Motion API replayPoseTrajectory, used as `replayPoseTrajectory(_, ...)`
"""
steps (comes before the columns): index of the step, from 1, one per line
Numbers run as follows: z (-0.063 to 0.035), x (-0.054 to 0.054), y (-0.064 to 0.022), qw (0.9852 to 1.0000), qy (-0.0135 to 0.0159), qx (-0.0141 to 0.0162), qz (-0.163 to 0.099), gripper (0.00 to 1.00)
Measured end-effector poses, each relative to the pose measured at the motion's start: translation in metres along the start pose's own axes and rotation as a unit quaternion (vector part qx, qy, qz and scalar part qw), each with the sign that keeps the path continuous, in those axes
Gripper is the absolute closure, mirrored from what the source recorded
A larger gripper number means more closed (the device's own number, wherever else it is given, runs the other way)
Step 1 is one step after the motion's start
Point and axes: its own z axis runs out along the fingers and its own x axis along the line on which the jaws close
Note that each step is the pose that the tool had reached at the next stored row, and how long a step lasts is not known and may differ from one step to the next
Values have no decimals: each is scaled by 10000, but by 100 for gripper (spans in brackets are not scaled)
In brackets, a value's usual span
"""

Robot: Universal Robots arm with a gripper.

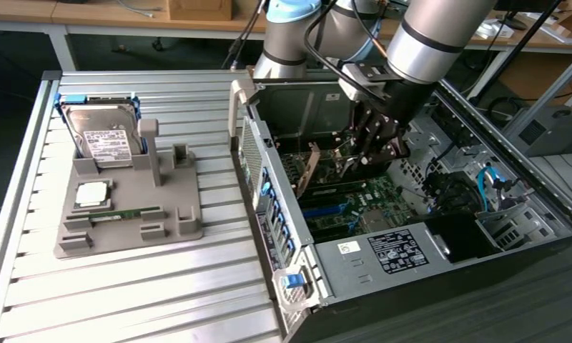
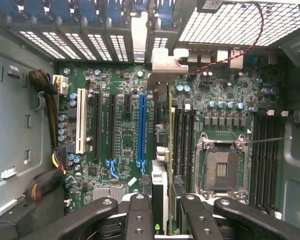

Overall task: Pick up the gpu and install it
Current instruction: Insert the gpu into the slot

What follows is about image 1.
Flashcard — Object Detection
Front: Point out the brown cardboard box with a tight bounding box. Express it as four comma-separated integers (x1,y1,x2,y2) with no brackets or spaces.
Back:
165,0,233,21

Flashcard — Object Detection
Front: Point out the open black PC case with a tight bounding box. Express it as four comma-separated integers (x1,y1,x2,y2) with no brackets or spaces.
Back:
228,69,572,343

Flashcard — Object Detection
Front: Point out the installed RAM module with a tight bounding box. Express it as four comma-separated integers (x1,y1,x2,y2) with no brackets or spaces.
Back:
299,180,367,199

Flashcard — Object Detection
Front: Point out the green Dell motherboard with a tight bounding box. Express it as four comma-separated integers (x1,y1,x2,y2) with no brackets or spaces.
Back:
276,134,420,244

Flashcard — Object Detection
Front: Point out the silver chipset heatsink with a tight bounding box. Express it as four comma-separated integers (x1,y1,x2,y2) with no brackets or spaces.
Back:
361,209,395,232

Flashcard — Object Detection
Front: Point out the wooden desk white frame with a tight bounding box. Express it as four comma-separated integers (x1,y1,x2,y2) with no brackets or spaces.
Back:
456,0,572,104
0,0,268,72

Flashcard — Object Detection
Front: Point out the silver slotted disk bay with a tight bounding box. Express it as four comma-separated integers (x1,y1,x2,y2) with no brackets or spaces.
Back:
473,207,543,251

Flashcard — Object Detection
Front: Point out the white cable with plug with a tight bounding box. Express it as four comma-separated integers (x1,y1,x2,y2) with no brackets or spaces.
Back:
116,0,155,18

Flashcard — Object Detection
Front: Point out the silver CPU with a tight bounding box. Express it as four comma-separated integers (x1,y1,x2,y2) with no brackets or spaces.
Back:
73,182,115,210

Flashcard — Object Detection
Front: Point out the grey power supply unit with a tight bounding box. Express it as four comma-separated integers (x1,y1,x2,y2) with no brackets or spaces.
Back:
313,223,453,298

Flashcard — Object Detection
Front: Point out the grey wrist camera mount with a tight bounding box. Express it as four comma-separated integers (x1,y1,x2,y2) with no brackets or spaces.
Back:
337,63,396,103

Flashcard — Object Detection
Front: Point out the green RAM stick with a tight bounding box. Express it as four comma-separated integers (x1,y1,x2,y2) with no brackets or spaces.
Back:
88,209,143,221

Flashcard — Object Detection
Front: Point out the dark grey computer tower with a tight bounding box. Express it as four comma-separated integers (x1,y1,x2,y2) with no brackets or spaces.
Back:
503,103,572,158

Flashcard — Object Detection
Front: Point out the beige case corner bracket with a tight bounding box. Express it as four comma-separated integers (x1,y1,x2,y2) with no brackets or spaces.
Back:
227,79,259,139

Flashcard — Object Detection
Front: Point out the silver hard disk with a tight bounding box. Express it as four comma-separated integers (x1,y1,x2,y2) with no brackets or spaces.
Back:
58,101,140,169

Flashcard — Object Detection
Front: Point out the white flat packet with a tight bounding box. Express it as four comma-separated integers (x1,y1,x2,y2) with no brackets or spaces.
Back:
476,19,515,40

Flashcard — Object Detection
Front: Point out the black drive wire bundle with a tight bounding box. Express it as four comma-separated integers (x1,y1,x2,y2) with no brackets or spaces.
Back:
421,171,480,215

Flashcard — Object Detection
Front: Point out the blue disk carrier bracket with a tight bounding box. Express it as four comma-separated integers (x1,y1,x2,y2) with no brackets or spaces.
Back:
53,91,148,160

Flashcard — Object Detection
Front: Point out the light blue SATA wire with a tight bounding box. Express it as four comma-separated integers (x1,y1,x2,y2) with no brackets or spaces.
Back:
475,164,507,212

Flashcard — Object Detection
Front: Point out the black slanted stand pole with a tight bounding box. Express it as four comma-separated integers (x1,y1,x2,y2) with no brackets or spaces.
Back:
465,0,570,105

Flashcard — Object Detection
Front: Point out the blue case latch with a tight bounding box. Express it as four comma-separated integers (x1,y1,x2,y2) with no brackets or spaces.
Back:
283,272,308,289

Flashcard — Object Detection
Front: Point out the graphics card with silver bracket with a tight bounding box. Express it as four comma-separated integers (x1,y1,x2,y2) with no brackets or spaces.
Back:
296,141,368,198

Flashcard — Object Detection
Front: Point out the grey parts rack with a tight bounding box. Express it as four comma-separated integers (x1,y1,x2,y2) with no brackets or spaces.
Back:
53,119,205,260

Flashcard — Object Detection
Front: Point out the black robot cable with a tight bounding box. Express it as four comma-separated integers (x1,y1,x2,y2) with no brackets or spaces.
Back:
303,0,389,78

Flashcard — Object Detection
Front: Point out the silver perforated drive cage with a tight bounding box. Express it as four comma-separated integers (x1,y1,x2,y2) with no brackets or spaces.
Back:
395,96,463,190

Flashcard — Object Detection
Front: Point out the aluminium profile frame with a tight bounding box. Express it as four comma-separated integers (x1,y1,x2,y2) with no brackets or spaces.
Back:
504,59,572,139

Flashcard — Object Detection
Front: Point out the black monitor stand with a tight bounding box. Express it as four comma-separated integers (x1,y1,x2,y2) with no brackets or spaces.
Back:
498,0,531,30

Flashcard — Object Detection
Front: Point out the blue expansion slot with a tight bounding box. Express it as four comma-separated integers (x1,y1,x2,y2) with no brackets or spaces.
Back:
303,202,349,219

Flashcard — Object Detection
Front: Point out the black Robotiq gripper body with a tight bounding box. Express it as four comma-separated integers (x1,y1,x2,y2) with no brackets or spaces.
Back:
356,80,437,126

